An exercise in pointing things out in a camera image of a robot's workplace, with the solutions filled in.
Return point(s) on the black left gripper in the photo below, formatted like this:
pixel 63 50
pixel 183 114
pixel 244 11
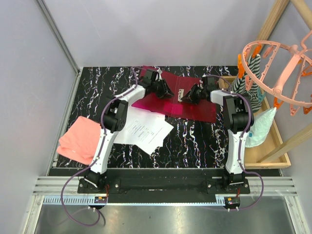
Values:
pixel 165 94

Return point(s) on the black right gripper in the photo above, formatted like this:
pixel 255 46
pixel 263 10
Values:
pixel 188 98

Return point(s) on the red plastic folder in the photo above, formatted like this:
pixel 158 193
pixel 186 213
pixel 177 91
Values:
pixel 172 107

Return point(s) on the white printed top paper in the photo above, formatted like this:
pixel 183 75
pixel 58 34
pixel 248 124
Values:
pixel 149 148

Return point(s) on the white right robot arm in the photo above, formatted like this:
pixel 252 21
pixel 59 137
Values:
pixel 238 119

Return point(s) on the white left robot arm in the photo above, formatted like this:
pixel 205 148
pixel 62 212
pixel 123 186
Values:
pixel 113 119

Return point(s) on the striped sock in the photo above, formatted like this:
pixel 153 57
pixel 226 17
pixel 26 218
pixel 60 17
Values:
pixel 239 84

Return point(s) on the white lower paper sheet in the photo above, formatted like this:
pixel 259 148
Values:
pixel 139 130

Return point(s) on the light teal cloth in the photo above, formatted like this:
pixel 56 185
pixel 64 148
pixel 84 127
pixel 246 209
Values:
pixel 261 128

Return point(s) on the wooden tray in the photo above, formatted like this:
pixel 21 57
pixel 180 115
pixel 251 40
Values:
pixel 255 154

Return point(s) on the pink folded cloth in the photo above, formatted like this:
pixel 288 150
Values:
pixel 80 142

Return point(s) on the pink round clip hanger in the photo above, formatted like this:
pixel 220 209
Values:
pixel 298 59

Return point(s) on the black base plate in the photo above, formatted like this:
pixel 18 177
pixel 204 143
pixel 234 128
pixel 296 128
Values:
pixel 162 186

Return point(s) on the aluminium frame rail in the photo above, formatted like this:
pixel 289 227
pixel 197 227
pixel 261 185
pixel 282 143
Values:
pixel 35 205

